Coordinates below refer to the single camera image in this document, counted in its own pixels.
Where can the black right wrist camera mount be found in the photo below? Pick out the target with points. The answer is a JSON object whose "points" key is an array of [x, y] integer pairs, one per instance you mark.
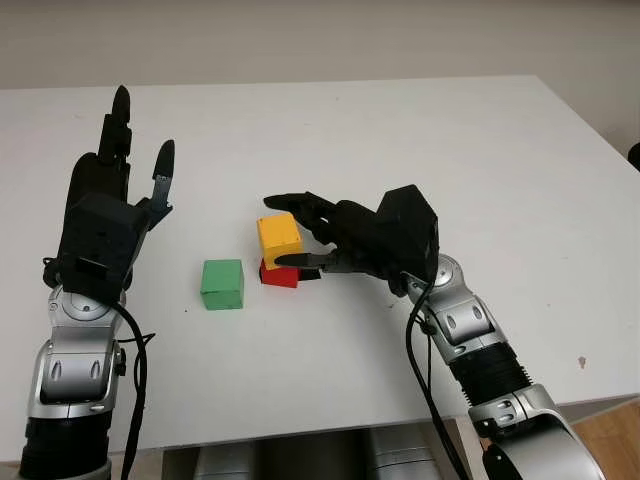
{"points": [[410, 225]]}

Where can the yellow cube block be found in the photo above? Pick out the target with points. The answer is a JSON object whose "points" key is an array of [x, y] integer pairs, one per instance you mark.
{"points": [[277, 237]]}

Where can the red cube block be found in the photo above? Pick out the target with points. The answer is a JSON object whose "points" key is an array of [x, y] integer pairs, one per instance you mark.
{"points": [[280, 278]]}

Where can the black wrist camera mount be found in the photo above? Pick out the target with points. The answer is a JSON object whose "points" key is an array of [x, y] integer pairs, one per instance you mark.
{"points": [[410, 225], [95, 240]]}

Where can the grey robot lower body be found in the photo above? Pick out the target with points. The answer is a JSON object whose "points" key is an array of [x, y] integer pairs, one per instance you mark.
{"points": [[310, 457]]}

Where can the white table leg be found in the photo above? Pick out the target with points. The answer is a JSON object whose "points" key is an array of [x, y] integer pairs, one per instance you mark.
{"points": [[467, 445]]}

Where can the black rounded object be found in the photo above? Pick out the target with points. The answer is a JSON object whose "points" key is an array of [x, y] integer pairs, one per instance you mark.
{"points": [[635, 155]]}

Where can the black tape strip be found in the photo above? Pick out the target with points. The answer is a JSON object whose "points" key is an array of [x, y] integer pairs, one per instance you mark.
{"points": [[312, 275]]}

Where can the green cube block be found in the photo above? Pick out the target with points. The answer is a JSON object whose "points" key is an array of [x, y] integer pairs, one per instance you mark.
{"points": [[220, 282]]}

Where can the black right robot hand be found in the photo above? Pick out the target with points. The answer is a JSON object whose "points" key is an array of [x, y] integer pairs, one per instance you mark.
{"points": [[360, 235]]}

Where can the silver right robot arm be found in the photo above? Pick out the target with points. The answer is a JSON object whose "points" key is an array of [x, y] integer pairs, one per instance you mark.
{"points": [[465, 320]]}

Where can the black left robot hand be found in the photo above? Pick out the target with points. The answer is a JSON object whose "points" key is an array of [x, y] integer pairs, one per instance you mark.
{"points": [[92, 175]]}

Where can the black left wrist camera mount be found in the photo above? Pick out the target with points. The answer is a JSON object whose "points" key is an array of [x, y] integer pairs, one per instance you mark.
{"points": [[95, 240]]}

